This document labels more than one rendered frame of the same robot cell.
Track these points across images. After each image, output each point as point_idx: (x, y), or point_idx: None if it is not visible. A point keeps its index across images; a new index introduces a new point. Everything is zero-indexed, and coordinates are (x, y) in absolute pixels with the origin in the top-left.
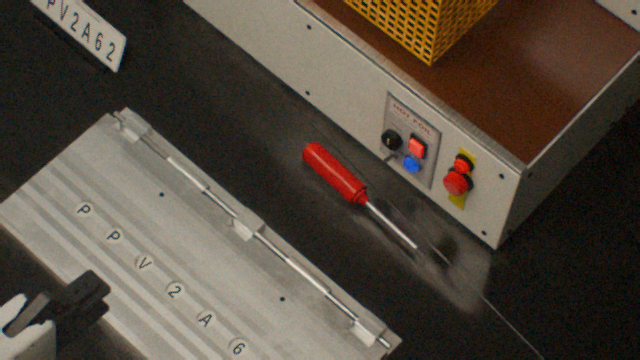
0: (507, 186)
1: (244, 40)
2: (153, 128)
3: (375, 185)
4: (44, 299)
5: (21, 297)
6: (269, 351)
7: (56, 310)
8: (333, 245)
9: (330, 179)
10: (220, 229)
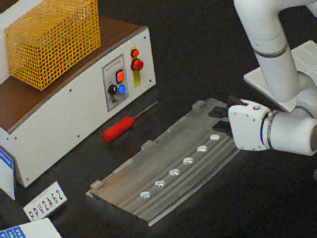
0: (147, 40)
1: (53, 155)
2: None
3: None
4: (232, 95)
5: (231, 108)
6: None
7: None
8: (155, 131)
9: (122, 128)
10: (154, 151)
